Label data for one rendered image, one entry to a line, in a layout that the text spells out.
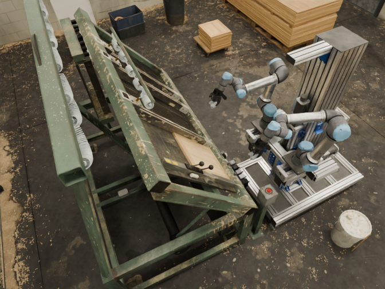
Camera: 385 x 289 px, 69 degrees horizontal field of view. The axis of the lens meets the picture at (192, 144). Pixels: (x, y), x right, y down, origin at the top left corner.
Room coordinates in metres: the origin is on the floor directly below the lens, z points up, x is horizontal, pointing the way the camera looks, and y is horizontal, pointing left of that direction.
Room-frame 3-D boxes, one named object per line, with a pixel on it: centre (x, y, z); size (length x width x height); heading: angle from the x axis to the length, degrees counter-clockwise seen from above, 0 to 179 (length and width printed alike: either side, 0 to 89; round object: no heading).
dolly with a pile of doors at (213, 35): (4.94, -0.49, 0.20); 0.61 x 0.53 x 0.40; 24
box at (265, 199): (1.20, -0.64, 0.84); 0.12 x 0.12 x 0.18; 22
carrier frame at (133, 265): (1.84, 0.54, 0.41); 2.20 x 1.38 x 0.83; 22
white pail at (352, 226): (1.08, -1.59, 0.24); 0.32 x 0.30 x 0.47; 24
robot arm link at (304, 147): (1.42, -0.95, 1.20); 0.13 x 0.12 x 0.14; 178
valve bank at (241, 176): (1.58, -0.41, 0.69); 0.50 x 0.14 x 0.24; 22
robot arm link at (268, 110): (1.89, -0.75, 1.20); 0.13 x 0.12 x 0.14; 10
